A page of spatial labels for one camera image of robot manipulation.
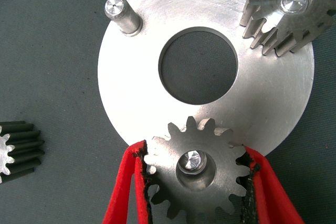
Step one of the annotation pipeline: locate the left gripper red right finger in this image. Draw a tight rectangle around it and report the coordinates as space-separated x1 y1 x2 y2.
239 144 306 224

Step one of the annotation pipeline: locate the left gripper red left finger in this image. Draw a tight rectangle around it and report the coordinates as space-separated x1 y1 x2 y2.
102 140 158 224

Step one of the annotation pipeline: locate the small steel planetary gear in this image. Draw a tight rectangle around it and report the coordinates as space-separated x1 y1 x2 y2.
143 115 254 224
0 121 45 184
241 0 336 57

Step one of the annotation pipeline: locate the round metal carrier plate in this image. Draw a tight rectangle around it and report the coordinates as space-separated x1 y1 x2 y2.
97 0 315 158

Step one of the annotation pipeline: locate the dark grey table cloth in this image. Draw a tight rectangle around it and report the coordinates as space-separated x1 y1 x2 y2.
0 0 336 224

